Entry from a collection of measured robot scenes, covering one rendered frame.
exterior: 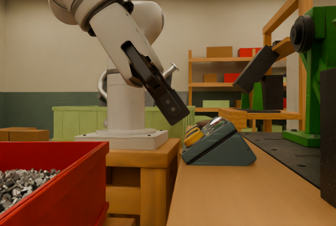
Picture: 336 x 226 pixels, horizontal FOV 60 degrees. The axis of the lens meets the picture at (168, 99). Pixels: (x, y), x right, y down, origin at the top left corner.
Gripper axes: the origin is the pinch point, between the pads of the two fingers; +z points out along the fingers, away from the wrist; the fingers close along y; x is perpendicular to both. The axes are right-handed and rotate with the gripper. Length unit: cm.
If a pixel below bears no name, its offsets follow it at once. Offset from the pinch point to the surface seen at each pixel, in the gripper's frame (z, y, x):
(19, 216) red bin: 0.6, 23.9, -9.2
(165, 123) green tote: 2, -83, -12
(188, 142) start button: 4.9, 1.1, -0.9
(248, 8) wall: -110, -701, 254
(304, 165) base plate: 15.7, 1.3, 9.6
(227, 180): 9.7, 9.1, 0.9
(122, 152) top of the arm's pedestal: 1.2, -36.0, -20.0
